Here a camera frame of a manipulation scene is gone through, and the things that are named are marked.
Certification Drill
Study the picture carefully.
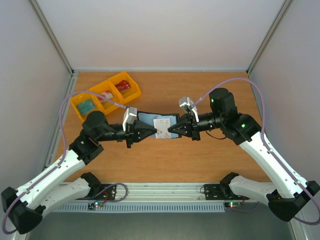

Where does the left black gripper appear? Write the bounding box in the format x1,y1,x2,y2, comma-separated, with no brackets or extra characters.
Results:
97,119,157,148

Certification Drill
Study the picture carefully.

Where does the black leather card holder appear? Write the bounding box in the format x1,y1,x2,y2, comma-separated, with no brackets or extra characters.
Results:
137,111,179,138

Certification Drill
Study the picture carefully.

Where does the white patterned credit card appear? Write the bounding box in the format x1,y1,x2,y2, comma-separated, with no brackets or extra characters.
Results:
153,118,172,139

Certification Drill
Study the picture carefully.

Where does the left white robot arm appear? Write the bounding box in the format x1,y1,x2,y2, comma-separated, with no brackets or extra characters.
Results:
1,109,157,235

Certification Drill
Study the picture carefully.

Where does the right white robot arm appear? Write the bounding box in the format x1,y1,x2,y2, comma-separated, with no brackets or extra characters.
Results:
168,88,320,222

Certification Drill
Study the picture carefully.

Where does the dark red card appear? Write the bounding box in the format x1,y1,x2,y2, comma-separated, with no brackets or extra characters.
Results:
115,80,131,92

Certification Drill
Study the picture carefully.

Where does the white red card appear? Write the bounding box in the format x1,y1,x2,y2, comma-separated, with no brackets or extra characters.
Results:
98,90,114,103

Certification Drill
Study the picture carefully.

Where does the teal card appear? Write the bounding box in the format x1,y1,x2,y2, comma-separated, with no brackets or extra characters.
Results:
76,99,96,116

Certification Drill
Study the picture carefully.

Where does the yellow bin right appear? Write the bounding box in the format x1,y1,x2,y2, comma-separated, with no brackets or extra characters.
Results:
107,71,142,104

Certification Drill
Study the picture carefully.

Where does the yellow bin middle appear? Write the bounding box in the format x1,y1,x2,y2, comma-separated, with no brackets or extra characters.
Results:
88,80,123,115

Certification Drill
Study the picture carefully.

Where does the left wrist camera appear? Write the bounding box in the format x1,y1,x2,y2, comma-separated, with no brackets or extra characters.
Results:
122,106,138,131

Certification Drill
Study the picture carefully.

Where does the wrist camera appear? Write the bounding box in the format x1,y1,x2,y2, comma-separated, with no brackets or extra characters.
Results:
122,106,138,131
178,96,199,123

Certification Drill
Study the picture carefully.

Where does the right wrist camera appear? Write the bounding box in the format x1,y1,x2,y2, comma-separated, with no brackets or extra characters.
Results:
178,96,199,123

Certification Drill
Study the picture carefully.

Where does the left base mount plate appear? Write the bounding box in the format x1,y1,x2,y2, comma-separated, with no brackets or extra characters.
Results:
80,184,117,202

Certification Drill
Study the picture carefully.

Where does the base mount plate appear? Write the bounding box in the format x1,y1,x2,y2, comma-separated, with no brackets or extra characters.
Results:
80,184,117,202
199,183,249,201

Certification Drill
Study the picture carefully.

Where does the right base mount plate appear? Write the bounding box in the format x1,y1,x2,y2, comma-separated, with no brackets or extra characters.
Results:
199,183,249,201

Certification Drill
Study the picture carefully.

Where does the grey slotted cable duct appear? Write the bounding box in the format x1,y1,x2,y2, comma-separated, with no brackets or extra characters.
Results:
55,202,225,214

